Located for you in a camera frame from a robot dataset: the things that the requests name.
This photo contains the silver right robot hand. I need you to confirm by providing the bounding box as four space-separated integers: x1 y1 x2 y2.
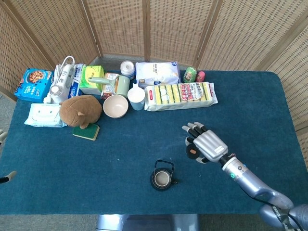
181 122 229 164

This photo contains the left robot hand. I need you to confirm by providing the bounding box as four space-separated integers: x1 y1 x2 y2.
0 170 17 185

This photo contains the black lid with orange knob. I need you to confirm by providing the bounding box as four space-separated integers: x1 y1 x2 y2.
186 143 199 160

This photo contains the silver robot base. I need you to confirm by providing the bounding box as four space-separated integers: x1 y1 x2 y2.
96 213 200 231

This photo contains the black cast iron teapot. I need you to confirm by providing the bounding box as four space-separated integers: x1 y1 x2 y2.
150 160 179 192

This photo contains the yellow sponge multipack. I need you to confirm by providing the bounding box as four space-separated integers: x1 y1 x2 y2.
144 81 219 112

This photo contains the green matryoshka doll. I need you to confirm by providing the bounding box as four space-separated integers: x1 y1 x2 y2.
183 66 198 83

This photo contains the light blue wet wipes pack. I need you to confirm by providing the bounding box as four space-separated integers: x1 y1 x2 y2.
24 103 67 128

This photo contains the light blue cup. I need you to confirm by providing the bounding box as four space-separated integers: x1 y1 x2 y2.
127 83 146 111

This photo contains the white plastic bag pack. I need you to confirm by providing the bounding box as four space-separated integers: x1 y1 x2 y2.
135 61 181 89

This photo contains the blue tablecloth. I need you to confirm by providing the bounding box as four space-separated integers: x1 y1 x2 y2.
0 70 308 215

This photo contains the green and yellow sponge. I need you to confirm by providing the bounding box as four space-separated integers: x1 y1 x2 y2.
72 124 100 141

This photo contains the blue cookie box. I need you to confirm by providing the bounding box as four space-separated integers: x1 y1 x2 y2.
14 67 54 103

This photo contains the brown capybara plush toy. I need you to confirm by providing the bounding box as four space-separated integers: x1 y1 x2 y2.
59 95 103 129

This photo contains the beige bowl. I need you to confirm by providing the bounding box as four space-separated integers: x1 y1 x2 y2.
103 94 129 119

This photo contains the white hand mixer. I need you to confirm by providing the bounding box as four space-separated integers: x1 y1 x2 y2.
43 55 76 104

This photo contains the white lidded jar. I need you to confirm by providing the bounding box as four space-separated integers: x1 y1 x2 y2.
120 60 135 80

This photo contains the small orange snack box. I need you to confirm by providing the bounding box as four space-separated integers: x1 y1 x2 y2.
101 73 120 100

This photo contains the blue and white carton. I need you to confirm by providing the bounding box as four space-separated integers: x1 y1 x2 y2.
67 64 84 99

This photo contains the wicker folding screen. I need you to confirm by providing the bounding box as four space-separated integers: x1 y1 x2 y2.
0 0 308 169

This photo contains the green tissue box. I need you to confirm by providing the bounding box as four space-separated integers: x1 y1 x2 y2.
78 65 105 95

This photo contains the pale green handled scoop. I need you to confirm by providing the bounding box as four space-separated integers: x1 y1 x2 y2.
87 75 130 98

